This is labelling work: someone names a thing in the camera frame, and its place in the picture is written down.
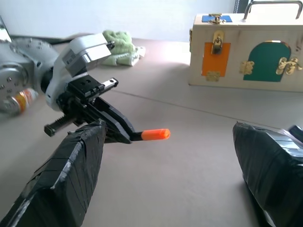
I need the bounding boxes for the dark blue object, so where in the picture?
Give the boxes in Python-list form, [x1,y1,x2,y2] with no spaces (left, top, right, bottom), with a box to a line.
[287,124,303,138]

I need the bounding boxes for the wooden lock box with handle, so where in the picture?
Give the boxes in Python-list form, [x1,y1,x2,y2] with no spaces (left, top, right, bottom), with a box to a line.
[188,0,303,93]

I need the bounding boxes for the black cable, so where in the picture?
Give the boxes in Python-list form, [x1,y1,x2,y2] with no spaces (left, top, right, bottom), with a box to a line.
[9,35,73,45]

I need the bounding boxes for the bottle with orange label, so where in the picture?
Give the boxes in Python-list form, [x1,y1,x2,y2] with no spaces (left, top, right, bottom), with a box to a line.
[6,88,40,114]

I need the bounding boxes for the black pen with orange cap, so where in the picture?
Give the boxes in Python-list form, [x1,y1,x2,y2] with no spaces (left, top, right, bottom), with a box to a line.
[131,128,171,142]

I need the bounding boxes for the green towel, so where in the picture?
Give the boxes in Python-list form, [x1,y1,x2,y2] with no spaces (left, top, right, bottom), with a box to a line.
[101,30,146,67]

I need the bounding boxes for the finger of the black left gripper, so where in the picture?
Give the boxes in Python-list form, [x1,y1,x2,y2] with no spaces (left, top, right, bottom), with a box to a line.
[105,124,132,144]
[94,96,137,143]

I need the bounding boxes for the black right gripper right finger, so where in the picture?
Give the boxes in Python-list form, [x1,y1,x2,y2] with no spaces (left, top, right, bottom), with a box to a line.
[232,121,303,227]

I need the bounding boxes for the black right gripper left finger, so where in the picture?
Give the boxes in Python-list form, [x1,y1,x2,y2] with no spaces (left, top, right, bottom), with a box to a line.
[0,120,107,227]

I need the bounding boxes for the black metal rack post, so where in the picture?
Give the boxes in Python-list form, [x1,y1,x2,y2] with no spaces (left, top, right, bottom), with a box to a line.
[233,0,252,14]

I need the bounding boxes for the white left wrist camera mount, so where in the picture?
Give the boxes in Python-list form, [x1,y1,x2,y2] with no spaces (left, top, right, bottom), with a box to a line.
[45,33,116,112]

